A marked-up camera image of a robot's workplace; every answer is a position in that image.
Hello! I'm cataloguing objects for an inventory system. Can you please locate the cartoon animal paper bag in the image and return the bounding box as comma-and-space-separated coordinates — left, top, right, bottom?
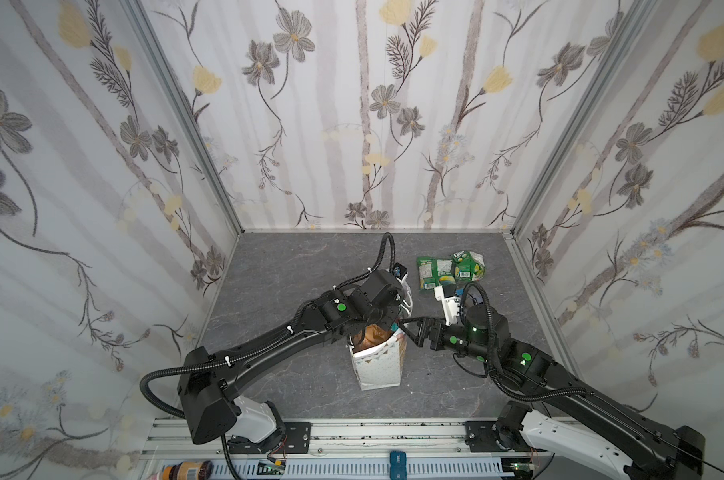
349, 323, 406, 391

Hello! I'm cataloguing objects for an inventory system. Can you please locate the green yellow snack packet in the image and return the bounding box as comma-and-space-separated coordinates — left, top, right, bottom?
452, 250, 486, 283

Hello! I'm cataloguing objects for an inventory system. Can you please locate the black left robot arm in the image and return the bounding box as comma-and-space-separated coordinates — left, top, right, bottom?
139, 233, 406, 451

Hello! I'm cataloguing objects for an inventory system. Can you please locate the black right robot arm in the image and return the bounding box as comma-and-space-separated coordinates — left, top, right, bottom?
398, 282, 711, 479

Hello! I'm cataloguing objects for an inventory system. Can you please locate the brown snack packet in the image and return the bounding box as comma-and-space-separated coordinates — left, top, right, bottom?
351, 325, 394, 354

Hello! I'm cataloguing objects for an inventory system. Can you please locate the brown bottle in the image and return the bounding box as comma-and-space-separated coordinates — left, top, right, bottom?
148, 460, 214, 480

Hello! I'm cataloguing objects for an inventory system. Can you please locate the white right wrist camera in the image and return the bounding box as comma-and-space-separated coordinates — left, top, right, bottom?
434, 284, 461, 325

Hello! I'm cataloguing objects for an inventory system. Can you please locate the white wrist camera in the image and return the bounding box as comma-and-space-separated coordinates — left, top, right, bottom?
391, 262, 408, 282
434, 284, 461, 325

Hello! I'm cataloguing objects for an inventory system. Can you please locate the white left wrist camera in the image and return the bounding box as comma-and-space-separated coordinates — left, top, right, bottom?
391, 262, 408, 282

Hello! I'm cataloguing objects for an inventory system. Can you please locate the aluminium rail base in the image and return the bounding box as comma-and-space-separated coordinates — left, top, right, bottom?
131, 418, 587, 479

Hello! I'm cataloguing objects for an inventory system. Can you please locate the blue clip on rail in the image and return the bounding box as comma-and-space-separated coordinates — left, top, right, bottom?
389, 451, 408, 480

